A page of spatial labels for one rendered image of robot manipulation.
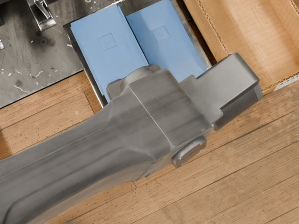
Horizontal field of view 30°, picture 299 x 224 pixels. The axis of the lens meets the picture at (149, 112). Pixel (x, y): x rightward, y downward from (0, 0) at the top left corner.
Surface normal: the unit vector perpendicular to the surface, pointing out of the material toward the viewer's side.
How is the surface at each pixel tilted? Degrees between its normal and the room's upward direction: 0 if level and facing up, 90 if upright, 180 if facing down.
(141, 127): 32
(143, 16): 0
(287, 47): 0
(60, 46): 0
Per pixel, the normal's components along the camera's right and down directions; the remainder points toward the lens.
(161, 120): 0.41, -0.52
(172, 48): -0.02, -0.25
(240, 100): 0.38, 0.44
